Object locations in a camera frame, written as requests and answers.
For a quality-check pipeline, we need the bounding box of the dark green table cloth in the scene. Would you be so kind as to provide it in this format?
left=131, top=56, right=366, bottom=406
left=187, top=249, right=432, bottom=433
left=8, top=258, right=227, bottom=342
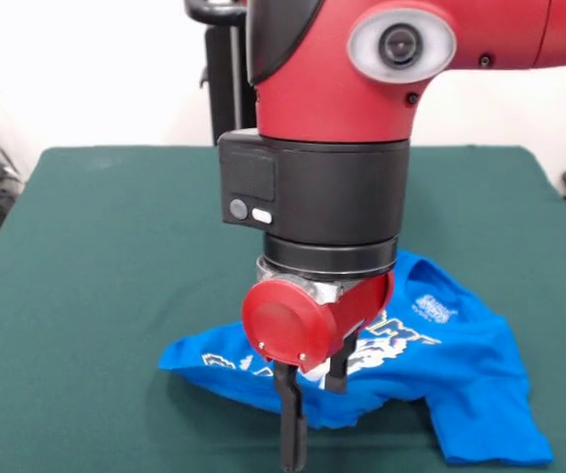
left=0, top=145, right=566, bottom=473

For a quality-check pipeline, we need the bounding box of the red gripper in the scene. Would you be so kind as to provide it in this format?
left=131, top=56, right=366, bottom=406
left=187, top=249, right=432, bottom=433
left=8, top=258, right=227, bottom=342
left=241, top=270, right=396, bottom=473

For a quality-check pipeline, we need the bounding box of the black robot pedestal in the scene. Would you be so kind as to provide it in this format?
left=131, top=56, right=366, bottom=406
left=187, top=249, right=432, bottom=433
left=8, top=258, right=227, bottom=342
left=182, top=0, right=259, bottom=147

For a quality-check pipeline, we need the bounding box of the blue game-controller print t-shirt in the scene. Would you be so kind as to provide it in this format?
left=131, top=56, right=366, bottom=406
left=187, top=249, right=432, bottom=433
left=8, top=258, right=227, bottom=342
left=158, top=249, right=555, bottom=465

